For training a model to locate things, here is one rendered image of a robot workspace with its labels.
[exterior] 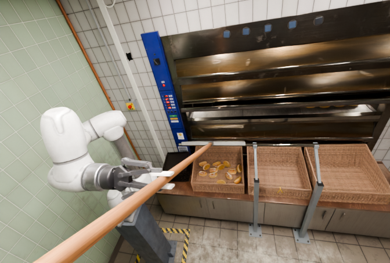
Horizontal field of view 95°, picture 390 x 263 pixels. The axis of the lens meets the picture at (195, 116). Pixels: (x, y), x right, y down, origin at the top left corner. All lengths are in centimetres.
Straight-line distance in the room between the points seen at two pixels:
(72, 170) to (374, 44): 199
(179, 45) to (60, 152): 129
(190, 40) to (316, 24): 94
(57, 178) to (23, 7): 146
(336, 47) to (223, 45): 85
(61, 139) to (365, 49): 193
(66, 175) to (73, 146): 10
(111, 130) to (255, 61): 125
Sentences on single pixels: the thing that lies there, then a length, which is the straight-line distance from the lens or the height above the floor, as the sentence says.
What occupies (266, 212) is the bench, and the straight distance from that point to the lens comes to 225.
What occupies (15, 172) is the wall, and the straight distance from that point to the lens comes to 176.
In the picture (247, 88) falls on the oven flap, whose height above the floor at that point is 154.
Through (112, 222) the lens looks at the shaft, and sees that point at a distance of 38.
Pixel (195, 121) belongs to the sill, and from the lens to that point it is 203.
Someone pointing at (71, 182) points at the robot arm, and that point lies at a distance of 72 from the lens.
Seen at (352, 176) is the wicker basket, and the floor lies 59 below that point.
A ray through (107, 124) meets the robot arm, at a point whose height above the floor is 179.
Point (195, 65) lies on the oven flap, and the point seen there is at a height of 181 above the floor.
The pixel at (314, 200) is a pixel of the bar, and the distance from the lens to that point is 197.
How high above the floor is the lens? 235
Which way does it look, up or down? 34 degrees down
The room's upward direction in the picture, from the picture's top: 12 degrees counter-clockwise
